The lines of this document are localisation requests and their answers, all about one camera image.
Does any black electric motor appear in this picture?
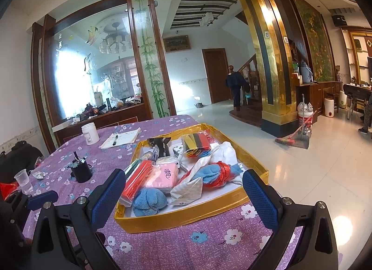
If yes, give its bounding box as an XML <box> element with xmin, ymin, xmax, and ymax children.
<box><xmin>69</xmin><ymin>151</ymin><xmax>93</xmax><ymax>184</ymax></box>

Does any black packet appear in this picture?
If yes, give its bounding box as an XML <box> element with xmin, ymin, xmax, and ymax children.
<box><xmin>147</xmin><ymin>137</ymin><xmax>170</xmax><ymax>160</ymax></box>

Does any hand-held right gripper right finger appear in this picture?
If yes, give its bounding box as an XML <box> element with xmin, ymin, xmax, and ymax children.
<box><xmin>242</xmin><ymin>169</ymin><xmax>339</xmax><ymax>270</ymax></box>

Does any white plastic jar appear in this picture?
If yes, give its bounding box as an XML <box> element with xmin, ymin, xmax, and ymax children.
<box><xmin>81</xmin><ymin>122</ymin><xmax>100</xmax><ymax>146</ymax></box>

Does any white display shelf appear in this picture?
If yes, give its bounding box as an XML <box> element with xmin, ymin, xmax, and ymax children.
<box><xmin>343</xmin><ymin>27</ymin><xmax>372</xmax><ymax>84</ymax></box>

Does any grey dustpan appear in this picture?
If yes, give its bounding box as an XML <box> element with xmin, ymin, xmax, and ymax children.
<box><xmin>296</xmin><ymin>94</ymin><xmax>311</xmax><ymax>150</ymax></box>

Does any pink tissue pack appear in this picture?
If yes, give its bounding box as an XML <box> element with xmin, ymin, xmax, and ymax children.
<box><xmin>144</xmin><ymin>162</ymin><xmax>179</xmax><ymax>193</ymax></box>

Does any wooden low cabinet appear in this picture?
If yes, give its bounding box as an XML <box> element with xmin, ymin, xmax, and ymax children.
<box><xmin>296</xmin><ymin>80</ymin><xmax>344</xmax><ymax>118</ymax></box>

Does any dark desk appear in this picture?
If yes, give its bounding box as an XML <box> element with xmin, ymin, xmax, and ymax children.
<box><xmin>343</xmin><ymin>83</ymin><xmax>372</xmax><ymax>119</ymax></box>

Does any white printed small box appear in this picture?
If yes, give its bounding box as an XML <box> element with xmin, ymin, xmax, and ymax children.
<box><xmin>170</xmin><ymin>140</ymin><xmax>186</xmax><ymax>157</ymax></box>

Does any yellow black tube bag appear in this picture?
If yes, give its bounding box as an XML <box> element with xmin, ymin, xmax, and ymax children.
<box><xmin>181</xmin><ymin>132</ymin><xmax>211</xmax><ymax>158</ymax></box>

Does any white sock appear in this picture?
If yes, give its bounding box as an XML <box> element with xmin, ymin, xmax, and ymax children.
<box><xmin>209</xmin><ymin>141</ymin><xmax>239</xmax><ymax>167</ymax></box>

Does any white floor appliance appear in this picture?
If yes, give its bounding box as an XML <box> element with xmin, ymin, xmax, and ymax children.
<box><xmin>323</xmin><ymin>97</ymin><xmax>336</xmax><ymax>118</ymax></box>

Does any broom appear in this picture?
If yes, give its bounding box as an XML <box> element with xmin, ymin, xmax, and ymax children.
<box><xmin>275</xmin><ymin>110</ymin><xmax>317</xmax><ymax>146</ymax></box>

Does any wooden sideboard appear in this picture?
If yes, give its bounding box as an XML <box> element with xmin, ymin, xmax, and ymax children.
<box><xmin>52</xmin><ymin>103</ymin><xmax>153</xmax><ymax>145</ymax></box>

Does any gold pillar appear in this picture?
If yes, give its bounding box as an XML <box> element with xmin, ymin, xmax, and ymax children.
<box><xmin>238</xmin><ymin>0</ymin><xmax>298</xmax><ymax>137</ymax></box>

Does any blue sock red band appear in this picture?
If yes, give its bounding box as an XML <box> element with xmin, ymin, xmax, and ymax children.
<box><xmin>200</xmin><ymin>162</ymin><xmax>243</xmax><ymax>187</ymax></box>

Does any bamboo painted panel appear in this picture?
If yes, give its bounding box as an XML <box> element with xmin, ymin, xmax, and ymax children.
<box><xmin>132</xmin><ymin>0</ymin><xmax>170</xmax><ymax>119</ymax></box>

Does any wooden stair railing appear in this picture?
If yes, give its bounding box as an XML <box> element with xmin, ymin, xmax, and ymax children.
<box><xmin>238</xmin><ymin>53</ymin><xmax>262</xmax><ymax>105</ymax></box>

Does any pile of clutter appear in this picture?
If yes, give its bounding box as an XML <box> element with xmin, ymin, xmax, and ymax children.
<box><xmin>70</xmin><ymin>96</ymin><xmax>144</xmax><ymax>122</ymax></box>

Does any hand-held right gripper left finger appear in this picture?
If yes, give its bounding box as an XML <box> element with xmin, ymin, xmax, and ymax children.
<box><xmin>29</xmin><ymin>168</ymin><xmax>127</xmax><ymax>270</ymax></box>

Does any red bucket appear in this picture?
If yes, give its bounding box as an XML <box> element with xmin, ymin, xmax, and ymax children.
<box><xmin>296</xmin><ymin>102</ymin><xmax>314</xmax><ymax>132</ymax></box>

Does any red plastic bag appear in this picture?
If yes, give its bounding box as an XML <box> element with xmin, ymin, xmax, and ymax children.
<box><xmin>0</xmin><ymin>182</ymin><xmax>19</xmax><ymax>201</ymax></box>

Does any etched glass partition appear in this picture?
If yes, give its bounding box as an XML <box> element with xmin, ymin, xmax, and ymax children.
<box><xmin>48</xmin><ymin>3</ymin><xmax>137</xmax><ymax>119</ymax></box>

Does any cream tissue pack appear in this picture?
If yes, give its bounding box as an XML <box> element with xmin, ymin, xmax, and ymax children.
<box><xmin>170</xmin><ymin>175</ymin><xmax>204</xmax><ymax>207</ymax></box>

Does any framed wall picture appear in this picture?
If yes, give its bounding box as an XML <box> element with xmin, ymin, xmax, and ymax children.
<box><xmin>162</xmin><ymin>35</ymin><xmax>191</xmax><ymax>53</ymax></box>

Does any wooden door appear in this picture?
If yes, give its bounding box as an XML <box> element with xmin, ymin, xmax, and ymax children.
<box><xmin>201</xmin><ymin>48</ymin><xmax>233</xmax><ymax>105</ymax></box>

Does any yellow cardboard box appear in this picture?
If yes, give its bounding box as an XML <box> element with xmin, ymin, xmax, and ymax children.
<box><xmin>114</xmin><ymin>123</ymin><xmax>269</xmax><ymax>234</ymax></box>

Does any black speaker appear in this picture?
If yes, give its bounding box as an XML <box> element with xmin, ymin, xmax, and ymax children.
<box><xmin>331</xmin><ymin>14</ymin><xmax>348</xmax><ymax>27</ymax></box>

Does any red green tube bag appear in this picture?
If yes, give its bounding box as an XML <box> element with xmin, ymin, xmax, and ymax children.
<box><xmin>119</xmin><ymin>160</ymin><xmax>154</xmax><ymax>208</ymax></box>

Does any clear plastic cup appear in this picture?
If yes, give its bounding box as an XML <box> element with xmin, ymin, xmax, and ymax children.
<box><xmin>14</xmin><ymin>169</ymin><xmax>33</xmax><ymax>195</ymax></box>

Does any floral wall mural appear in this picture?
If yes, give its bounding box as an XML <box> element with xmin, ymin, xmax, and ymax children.
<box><xmin>291</xmin><ymin>0</ymin><xmax>336</xmax><ymax>83</ymax></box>

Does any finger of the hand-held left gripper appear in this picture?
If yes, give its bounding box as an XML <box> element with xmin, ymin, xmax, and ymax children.
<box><xmin>10</xmin><ymin>189</ymin><xmax>59</xmax><ymax>221</ymax></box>

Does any white ceiling lamp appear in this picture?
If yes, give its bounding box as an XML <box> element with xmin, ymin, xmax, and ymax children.
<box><xmin>199</xmin><ymin>11</ymin><xmax>216</xmax><ymax>26</ymax></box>

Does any blue white plastic bag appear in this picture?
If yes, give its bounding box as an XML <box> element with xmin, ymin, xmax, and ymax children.
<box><xmin>139</xmin><ymin>149</ymin><xmax>159</xmax><ymax>161</ymax></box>

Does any blue thermos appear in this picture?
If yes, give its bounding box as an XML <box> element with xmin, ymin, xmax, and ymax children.
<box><xmin>299</xmin><ymin>61</ymin><xmax>313</xmax><ymax>84</ymax></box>

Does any white notebook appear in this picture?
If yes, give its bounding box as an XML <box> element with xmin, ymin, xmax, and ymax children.
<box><xmin>100</xmin><ymin>128</ymin><xmax>142</xmax><ymax>150</ymax></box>

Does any purple floral tablecloth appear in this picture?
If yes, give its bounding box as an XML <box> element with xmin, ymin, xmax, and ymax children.
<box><xmin>22</xmin><ymin>114</ymin><xmax>306</xmax><ymax>270</ymax></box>

